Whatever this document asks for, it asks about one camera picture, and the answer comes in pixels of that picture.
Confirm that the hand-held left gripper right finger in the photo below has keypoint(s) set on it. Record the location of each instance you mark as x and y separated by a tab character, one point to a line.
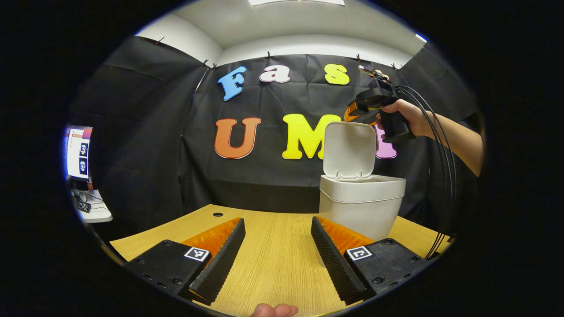
335	259

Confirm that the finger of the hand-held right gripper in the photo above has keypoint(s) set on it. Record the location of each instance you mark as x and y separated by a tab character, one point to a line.
359	110

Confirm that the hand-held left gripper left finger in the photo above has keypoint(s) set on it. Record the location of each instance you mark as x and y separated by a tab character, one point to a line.
220	259

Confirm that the white desktop garbage bin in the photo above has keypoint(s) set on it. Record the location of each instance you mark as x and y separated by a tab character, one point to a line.
361	198

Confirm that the wooden desktop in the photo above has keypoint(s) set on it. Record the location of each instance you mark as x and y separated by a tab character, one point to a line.
273	264

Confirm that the small ceiling light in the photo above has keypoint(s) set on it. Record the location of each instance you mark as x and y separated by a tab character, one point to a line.
421	38

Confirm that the black backdrop cloth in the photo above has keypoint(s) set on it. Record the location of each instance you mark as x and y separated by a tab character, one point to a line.
264	185

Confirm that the long ceiling light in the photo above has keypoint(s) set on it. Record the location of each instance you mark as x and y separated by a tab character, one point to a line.
295	2

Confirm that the white side table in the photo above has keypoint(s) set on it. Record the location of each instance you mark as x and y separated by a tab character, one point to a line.
97	213

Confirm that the computer monitor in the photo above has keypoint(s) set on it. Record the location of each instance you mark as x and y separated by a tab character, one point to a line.
78	152

